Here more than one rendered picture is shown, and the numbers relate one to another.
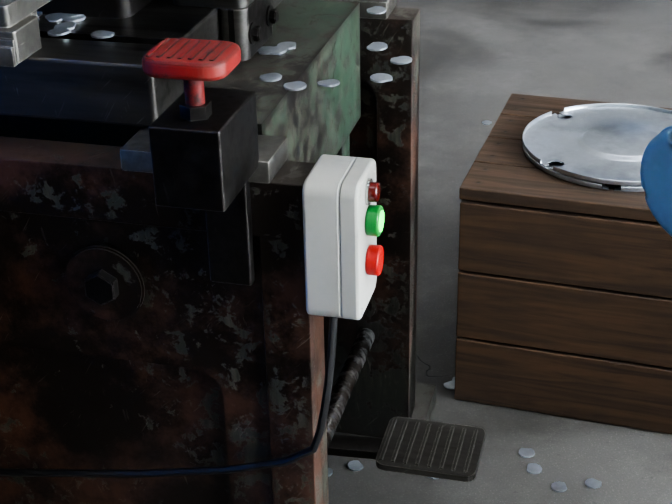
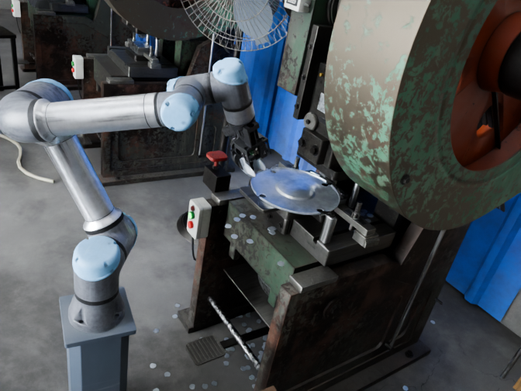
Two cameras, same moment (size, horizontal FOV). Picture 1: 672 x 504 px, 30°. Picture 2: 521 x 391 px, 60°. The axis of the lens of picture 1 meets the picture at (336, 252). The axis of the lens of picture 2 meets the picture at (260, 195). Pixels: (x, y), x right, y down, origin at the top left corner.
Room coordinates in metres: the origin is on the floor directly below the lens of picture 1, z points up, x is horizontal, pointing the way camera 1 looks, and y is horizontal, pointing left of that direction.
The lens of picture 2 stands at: (1.96, -0.96, 1.45)
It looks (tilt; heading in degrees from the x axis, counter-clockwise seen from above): 29 degrees down; 126
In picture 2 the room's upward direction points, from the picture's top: 12 degrees clockwise
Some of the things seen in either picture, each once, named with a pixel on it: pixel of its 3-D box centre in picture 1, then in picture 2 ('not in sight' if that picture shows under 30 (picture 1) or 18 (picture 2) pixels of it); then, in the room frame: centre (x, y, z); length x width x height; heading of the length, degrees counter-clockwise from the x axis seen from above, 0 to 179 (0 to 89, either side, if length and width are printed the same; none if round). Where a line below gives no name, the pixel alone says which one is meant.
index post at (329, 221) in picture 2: not in sight; (328, 227); (1.46, 0.08, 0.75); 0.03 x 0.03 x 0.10; 75
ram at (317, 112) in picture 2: not in sight; (335, 112); (1.31, 0.21, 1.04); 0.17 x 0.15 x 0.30; 75
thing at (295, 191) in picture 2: not in sight; (295, 189); (1.29, 0.13, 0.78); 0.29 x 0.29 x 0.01
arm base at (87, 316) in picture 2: not in sight; (97, 299); (1.10, -0.46, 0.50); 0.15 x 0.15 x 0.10
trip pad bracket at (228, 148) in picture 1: (211, 203); (215, 191); (0.96, 0.11, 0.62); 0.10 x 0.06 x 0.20; 165
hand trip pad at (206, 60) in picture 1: (194, 94); (215, 163); (0.94, 0.11, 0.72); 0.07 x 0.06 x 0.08; 75
